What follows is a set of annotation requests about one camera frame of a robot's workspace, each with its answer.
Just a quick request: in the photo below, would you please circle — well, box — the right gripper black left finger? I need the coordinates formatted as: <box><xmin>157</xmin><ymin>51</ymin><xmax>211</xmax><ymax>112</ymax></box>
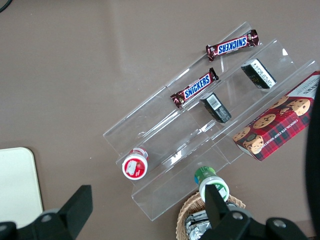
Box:
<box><xmin>31</xmin><ymin>184</ymin><xmax>94</xmax><ymax>240</ymax></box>

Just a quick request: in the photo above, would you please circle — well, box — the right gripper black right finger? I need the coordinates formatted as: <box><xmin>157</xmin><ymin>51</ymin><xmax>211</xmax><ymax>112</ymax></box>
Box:
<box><xmin>198</xmin><ymin>183</ymin><xmax>252</xmax><ymax>240</ymax></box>

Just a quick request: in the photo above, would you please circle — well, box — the small tan wicker basket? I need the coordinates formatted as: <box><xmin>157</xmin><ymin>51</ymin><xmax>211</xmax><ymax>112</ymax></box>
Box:
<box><xmin>176</xmin><ymin>191</ymin><xmax>246</xmax><ymax>240</ymax></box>

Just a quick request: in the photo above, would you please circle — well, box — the cream white plastic tray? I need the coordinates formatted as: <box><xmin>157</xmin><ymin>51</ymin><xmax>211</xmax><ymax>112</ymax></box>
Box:
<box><xmin>0</xmin><ymin>146</ymin><xmax>45</xmax><ymax>230</ymax></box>

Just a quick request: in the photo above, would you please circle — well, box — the silver foil wrapped snack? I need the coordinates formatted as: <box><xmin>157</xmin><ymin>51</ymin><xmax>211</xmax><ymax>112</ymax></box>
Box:
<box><xmin>185</xmin><ymin>209</ymin><xmax>210</xmax><ymax>227</ymax></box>
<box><xmin>186</xmin><ymin>221</ymin><xmax>213</xmax><ymax>240</ymax></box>

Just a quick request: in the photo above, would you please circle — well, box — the green yogurt cup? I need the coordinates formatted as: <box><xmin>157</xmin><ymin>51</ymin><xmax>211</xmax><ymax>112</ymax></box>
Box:
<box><xmin>194</xmin><ymin>166</ymin><xmax>230</xmax><ymax>203</ymax></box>

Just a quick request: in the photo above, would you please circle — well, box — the red strawberry yogurt cup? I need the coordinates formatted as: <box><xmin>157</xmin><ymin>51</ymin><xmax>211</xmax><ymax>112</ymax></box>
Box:
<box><xmin>121</xmin><ymin>147</ymin><xmax>150</xmax><ymax>180</ymax></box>

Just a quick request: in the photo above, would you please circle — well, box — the clear acrylic stepped display stand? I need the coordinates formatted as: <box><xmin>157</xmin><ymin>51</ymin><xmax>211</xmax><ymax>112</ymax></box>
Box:
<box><xmin>102</xmin><ymin>21</ymin><xmax>320</xmax><ymax>222</ymax></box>

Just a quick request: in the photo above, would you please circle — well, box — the small black box barcode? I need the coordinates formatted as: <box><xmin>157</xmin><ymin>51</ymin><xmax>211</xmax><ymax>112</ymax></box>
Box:
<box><xmin>199</xmin><ymin>92</ymin><xmax>232</xmax><ymax>124</ymax></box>

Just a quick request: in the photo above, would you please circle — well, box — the red tartan chocolate cookie box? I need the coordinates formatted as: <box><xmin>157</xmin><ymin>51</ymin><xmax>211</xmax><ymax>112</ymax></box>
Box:
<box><xmin>232</xmin><ymin>70</ymin><xmax>320</xmax><ymax>163</ymax></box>

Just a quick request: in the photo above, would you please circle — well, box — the Snickers chocolate bar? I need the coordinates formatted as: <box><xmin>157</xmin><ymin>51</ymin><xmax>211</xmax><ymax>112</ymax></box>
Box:
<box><xmin>205</xmin><ymin>29</ymin><xmax>261</xmax><ymax>63</ymax></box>
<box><xmin>170</xmin><ymin>67</ymin><xmax>220</xmax><ymax>109</ymax></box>

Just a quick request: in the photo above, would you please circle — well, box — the small black box white label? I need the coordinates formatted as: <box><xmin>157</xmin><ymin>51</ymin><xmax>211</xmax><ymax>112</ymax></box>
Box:
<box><xmin>240</xmin><ymin>58</ymin><xmax>278</xmax><ymax>90</ymax></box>

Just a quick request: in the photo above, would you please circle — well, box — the thick black cable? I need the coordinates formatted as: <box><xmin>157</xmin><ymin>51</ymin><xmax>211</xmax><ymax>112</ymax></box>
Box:
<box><xmin>302</xmin><ymin>86</ymin><xmax>320</xmax><ymax>237</ymax></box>

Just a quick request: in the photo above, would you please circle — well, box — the thin black cable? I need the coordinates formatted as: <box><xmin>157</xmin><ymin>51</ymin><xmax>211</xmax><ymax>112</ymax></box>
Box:
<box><xmin>0</xmin><ymin>0</ymin><xmax>13</xmax><ymax>14</ymax></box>

